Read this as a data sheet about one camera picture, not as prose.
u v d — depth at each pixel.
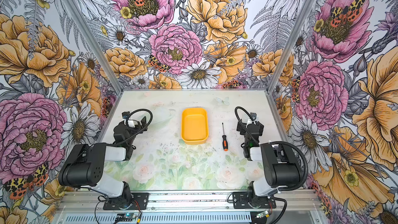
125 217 0.71
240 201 0.73
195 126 1.02
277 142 0.54
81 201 0.76
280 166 0.46
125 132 0.73
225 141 0.93
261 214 0.72
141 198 0.75
